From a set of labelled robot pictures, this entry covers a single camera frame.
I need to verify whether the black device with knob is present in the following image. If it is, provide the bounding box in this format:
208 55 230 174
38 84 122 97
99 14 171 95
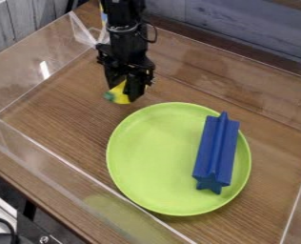
16 219 84 244

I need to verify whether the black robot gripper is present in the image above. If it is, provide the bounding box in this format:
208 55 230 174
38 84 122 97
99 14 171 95
96 25 155 102

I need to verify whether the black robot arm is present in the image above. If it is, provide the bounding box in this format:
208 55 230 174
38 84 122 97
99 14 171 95
96 0 156 105

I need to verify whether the black cable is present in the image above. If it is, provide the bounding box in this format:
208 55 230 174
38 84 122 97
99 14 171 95
0 215 18 244

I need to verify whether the green round plate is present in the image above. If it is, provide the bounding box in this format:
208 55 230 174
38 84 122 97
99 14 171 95
106 102 251 216

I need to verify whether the yellow toy banana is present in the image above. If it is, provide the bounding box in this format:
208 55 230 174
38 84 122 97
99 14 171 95
103 81 130 105

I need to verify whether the clear acrylic enclosure wall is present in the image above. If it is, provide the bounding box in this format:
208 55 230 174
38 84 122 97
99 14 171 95
0 9 301 244

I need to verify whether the blue star-shaped block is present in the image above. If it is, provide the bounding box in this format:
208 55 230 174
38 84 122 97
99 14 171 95
192 112 239 194

